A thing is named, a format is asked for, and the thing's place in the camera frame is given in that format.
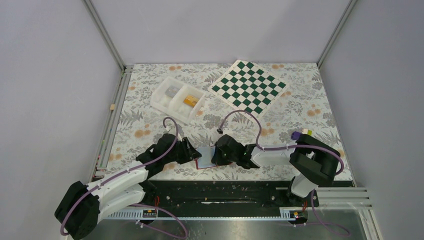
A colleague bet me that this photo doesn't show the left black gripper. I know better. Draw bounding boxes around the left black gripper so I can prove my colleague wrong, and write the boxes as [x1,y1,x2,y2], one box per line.
[163,137,202,165]

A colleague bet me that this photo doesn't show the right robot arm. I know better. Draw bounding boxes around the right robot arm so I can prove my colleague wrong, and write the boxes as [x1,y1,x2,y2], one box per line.
[211,134,344,206]

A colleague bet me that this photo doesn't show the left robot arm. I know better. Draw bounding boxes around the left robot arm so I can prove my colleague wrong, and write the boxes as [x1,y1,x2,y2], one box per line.
[54,133,202,240]

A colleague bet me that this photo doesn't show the orange card box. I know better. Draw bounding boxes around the orange card box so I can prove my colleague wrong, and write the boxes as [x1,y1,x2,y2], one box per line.
[183,95,200,108]

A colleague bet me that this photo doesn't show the green white chessboard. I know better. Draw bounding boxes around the green white chessboard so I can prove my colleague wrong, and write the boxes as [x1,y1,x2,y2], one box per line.
[208,60,288,119]

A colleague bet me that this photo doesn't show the purple white green block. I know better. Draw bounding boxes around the purple white green block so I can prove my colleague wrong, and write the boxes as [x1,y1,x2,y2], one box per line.
[290,129,313,140]

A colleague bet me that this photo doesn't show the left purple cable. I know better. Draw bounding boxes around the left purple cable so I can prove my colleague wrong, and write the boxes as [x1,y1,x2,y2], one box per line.
[60,117,180,237]

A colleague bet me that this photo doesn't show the white plastic divided tray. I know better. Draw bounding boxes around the white plastic divided tray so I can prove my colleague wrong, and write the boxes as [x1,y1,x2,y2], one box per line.
[150,76,206,124]

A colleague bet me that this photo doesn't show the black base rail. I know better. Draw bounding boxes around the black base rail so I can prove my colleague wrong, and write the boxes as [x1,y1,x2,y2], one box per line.
[141,180,320,218]

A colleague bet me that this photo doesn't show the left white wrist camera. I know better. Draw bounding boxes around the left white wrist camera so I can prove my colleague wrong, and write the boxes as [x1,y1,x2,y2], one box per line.
[165,126,175,133]

